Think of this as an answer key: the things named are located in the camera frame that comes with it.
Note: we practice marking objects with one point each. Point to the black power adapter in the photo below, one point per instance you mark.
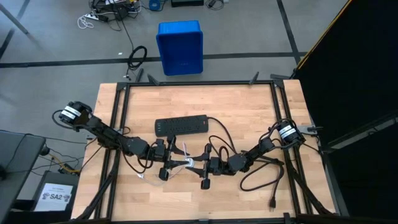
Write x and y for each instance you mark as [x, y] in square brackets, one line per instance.
[122, 12]

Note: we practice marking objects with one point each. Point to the black power strip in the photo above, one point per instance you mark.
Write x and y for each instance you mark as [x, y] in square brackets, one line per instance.
[183, 124]

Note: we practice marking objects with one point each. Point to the blue plastic bin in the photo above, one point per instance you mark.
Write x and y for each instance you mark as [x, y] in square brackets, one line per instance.
[180, 46]

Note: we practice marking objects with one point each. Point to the black box SA2 label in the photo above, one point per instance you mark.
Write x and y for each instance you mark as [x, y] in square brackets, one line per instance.
[56, 196]

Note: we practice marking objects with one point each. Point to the black side table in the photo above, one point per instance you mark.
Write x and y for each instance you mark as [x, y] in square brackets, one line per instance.
[18, 155]

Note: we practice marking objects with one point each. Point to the flat black box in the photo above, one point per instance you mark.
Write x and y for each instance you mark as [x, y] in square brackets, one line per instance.
[186, 3]

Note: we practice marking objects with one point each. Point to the small black adapter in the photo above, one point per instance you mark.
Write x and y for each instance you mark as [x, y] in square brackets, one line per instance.
[211, 3]

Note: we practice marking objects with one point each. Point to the black aluminium table frame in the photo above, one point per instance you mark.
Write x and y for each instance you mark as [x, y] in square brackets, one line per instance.
[199, 83]

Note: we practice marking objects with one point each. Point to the white power strip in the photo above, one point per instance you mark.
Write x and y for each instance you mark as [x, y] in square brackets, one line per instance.
[93, 16]

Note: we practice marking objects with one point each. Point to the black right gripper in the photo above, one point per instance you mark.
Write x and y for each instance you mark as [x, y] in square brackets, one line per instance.
[216, 165]

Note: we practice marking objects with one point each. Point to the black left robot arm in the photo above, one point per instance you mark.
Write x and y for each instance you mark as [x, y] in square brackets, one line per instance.
[105, 135]

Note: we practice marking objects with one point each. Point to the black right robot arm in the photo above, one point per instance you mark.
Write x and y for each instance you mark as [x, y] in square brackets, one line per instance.
[258, 149]

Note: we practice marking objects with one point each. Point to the grey metal clamp bracket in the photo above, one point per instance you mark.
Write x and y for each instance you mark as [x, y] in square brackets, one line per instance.
[311, 128]

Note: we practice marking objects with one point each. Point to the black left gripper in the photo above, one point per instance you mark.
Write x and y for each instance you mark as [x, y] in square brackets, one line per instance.
[161, 155]

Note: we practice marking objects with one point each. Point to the black curtain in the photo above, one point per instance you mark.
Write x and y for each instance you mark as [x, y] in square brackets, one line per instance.
[357, 62]

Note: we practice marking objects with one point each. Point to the blue tape roll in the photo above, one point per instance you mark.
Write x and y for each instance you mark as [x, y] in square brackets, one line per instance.
[150, 6]

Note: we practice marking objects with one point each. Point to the white USB charger cube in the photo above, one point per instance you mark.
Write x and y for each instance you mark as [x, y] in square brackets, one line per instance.
[190, 162]

